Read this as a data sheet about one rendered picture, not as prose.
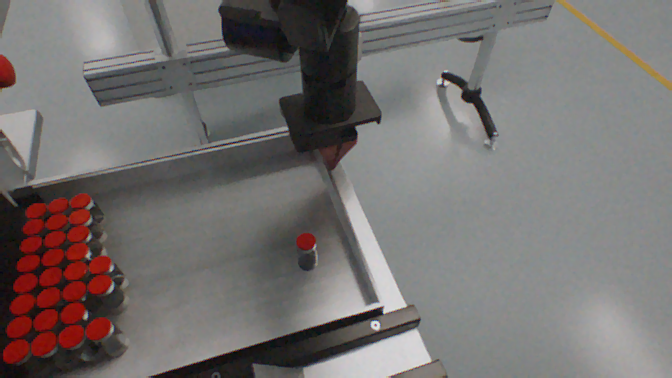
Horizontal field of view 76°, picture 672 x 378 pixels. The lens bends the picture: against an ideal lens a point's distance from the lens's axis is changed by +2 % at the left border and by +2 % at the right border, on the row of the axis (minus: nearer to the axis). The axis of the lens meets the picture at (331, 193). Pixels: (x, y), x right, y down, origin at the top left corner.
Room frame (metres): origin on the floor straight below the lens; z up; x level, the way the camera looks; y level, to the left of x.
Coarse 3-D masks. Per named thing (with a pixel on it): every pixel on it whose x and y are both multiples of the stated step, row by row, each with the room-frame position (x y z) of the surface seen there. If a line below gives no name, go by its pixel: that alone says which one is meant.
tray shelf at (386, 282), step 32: (128, 160) 0.39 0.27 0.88; (352, 192) 0.33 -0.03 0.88; (0, 224) 0.29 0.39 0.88; (0, 256) 0.24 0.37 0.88; (384, 256) 0.24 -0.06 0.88; (0, 288) 0.20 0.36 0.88; (384, 288) 0.20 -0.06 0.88; (0, 320) 0.17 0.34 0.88; (0, 352) 0.13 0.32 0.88; (352, 352) 0.13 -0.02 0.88; (416, 352) 0.13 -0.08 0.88
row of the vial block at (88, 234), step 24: (72, 216) 0.26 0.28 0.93; (96, 216) 0.28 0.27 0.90; (72, 240) 0.23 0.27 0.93; (96, 240) 0.24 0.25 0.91; (72, 264) 0.21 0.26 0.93; (72, 288) 0.18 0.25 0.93; (72, 312) 0.16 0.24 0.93; (96, 312) 0.17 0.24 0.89; (72, 336) 0.13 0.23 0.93; (96, 360) 0.13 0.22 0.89
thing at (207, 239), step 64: (64, 192) 0.32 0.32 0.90; (128, 192) 0.33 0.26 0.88; (192, 192) 0.33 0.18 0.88; (256, 192) 0.33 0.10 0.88; (320, 192) 0.33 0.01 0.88; (128, 256) 0.24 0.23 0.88; (192, 256) 0.24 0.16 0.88; (256, 256) 0.24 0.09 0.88; (320, 256) 0.24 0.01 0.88; (128, 320) 0.17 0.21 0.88; (192, 320) 0.17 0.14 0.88; (256, 320) 0.17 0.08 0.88; (320, 320) 0.15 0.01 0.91
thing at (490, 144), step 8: (448, 72) 1.67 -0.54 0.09; (440, 80) 1.71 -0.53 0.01; (448, 80) 1.63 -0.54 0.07; (456, 80) 1.58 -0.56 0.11; (464, 80) 1.56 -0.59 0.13; (464, 88) 1.49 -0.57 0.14; (480, 88) 1.48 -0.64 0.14; (464, 96) 1.47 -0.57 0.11; (472, 96) 1.45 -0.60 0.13; (480, 96) 1.45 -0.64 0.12; (480, 104) 1.40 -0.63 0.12; (480, 112) 1.37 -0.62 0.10; (488, 112) 1.37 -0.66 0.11; (488, 120) 1.33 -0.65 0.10; (488, 128) 1.30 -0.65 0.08; (488, 136) 1.28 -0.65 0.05; (496, 136) 1.28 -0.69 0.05; (488, 144) 1.28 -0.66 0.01; (496, 144) 1.28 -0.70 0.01
